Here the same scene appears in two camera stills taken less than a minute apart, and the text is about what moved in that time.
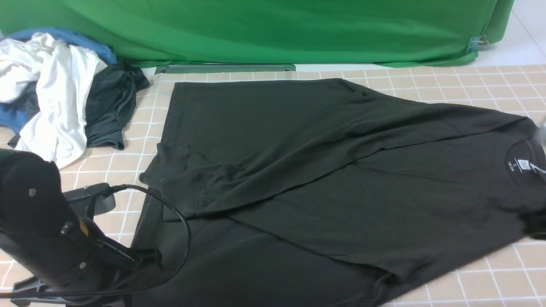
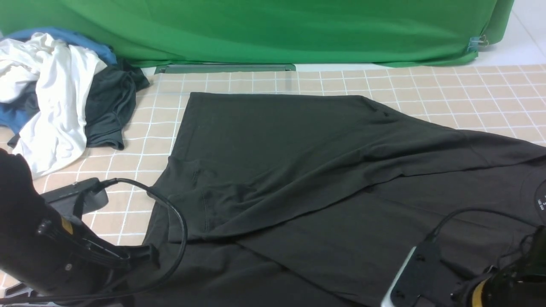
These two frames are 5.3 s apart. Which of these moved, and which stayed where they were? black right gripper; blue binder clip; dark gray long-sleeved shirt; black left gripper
Moved: black right gripper
Stayed: blue binder clip; black left gripper; dark gray long-sleeved shirt
